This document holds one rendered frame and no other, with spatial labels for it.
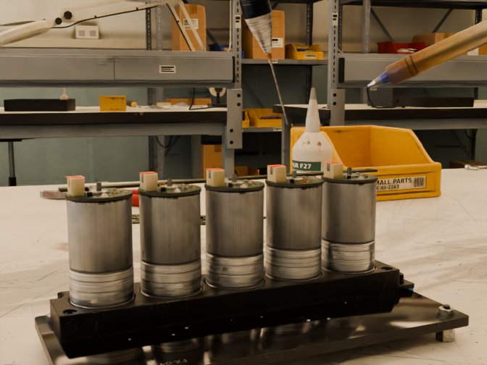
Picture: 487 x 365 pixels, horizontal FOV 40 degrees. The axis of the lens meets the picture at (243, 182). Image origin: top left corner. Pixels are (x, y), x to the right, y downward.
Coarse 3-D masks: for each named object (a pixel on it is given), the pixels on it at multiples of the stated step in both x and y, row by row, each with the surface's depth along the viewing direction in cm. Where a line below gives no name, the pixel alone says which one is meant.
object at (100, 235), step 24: (96, 192) 25; (72, 216) 25; (96, 216) 24; (120, 216) 25; (72, 240) 25; (96, 240) 24; (120, 240) 25; (72, 264) 25; (96, 264) 25; (120, 264) 25; (72, 288) 25; (96, 288) 25; (120, 288) 25
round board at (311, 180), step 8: (288, 176) 30; (296, 176) 30; (304, 176) 29; (272, 184) 28; (280, 184) 28; (288, 184) 28; (296, 184) 28; (304, 184) 28; (312, 184) 28; (320, 184) 28
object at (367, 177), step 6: (360, 174) 31; (366, 174) 30; (330, 180) 29; (336, 180) 29; (342, 180) 29; (348, 180) 29; (354, 180) 29; (360, 180) 29; (366, 180) 29; (372, 180) 29
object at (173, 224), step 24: (144, 216) 26; (168, 216) 25; (192, 216) 26; (144, 240) 26; (168, 240) 26; (192, 240) 26; (144, 264) 26; (168, 264) 26; (192, 264) 26; (144, 288) 26; (168, 288) 26; (192, 288) 26
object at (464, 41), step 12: (480, 24) 24; (456, 36) 24; (468, 36) 24; (480, 36) 24; (432, 48) 25; (444, 48) 25; (456, 48) 24; (468, 48) 24; (408, 60) 25; (420, 60) 25; (432, 60) 25; (444, 60) 25; (396, 72) 25; (408, 72) 25; (420, 72) 25; (396, 84) 26
